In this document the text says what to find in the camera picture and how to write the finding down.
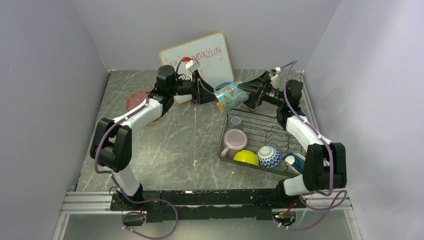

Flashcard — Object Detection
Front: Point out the black wire dish rack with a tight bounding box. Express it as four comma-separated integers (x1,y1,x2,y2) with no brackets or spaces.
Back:
217,109,306,178

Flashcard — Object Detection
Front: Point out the aluminium rail at wall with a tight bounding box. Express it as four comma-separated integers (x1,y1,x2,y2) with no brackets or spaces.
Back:
295,70,314,115

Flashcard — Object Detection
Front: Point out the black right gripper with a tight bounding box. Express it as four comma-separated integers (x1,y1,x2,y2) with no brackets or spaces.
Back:
235,71,286,110

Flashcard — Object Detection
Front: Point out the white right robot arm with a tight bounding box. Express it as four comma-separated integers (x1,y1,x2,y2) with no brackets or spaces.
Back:
237,71,347,208

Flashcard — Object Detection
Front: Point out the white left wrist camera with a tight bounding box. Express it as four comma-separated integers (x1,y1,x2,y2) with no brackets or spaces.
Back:
182,56,200,73

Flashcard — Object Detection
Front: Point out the pink polka-dot plate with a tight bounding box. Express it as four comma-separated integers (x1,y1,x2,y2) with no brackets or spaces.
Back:
125,89,151,112

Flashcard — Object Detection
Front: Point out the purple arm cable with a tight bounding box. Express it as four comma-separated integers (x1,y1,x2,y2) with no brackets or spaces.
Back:
93,59,190,240
271,60,348,232

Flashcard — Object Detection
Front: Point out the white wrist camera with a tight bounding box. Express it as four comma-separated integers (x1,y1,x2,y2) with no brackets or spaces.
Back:
182,56,200,73
269,67,282,84

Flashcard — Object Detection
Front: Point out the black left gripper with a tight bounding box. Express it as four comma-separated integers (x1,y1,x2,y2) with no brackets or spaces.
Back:
169,70,219,105

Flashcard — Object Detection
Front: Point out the small grey-blue cup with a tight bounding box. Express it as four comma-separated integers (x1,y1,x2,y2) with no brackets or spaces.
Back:
228,116,243,130

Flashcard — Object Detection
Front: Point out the teal white-dot bowl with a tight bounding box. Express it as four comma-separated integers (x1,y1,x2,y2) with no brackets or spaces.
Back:
282,152,306,175

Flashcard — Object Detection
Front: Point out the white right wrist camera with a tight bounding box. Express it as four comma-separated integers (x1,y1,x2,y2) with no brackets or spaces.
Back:
269,67,282,84

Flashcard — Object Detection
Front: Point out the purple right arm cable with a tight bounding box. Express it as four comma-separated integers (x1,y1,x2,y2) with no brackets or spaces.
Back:
271,60,348,232

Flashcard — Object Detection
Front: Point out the black base bar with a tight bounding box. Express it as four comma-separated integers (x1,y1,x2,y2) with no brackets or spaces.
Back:
110,184,304,223

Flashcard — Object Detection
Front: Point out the yellow polka-dot plate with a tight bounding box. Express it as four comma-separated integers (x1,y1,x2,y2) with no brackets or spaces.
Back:
150,112,164,123

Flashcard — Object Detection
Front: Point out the blue butterfly mug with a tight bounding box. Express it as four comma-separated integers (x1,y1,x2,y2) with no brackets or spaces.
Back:
213,81,249,112

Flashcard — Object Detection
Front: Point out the yellow-framed whiteboard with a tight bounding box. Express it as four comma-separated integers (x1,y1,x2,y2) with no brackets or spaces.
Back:
154,32,235,103

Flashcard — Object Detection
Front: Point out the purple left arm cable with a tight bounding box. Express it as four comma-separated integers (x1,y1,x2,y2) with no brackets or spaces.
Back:
93,59,190,240

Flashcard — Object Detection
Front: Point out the blue zigzag pattern bowl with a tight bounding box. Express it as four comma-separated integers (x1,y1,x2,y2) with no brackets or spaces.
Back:
256,146,282,169

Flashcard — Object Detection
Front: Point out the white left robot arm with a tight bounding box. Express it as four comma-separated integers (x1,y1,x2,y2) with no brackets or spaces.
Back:
89,65,216,210

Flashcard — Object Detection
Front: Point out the yellow-green bowl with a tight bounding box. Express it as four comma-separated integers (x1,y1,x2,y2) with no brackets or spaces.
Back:
233,149,260,166

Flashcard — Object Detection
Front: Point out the lilac mug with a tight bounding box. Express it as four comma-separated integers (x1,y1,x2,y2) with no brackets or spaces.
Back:
219,129,248,158

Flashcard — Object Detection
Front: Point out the aluminium front frame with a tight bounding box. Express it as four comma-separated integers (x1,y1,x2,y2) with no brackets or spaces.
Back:
53,191,362,240

